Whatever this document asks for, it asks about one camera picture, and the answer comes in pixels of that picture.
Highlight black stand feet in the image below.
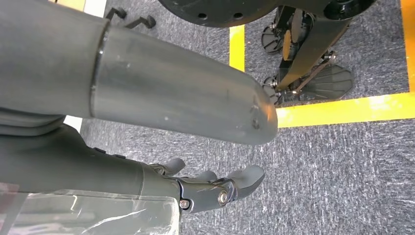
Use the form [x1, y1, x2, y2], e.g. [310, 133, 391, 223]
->
[105, 7, 157, 30]

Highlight yellow floor tape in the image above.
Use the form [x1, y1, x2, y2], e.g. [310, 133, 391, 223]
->
[229, 24, 246, 73]

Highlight black robot waist housing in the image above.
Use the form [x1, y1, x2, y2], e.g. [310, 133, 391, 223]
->
[158, 0, 378, 29]

